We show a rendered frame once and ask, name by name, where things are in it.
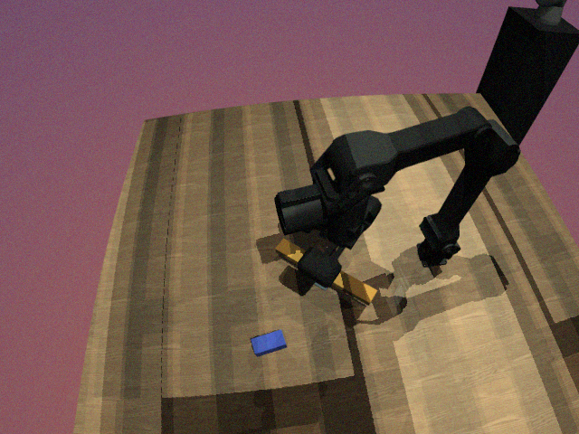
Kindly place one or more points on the blue rectangular bar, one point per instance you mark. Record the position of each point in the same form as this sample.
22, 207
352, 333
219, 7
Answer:
266, 344

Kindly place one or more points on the yellow bar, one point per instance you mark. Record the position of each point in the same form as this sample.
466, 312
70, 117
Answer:
352, 286

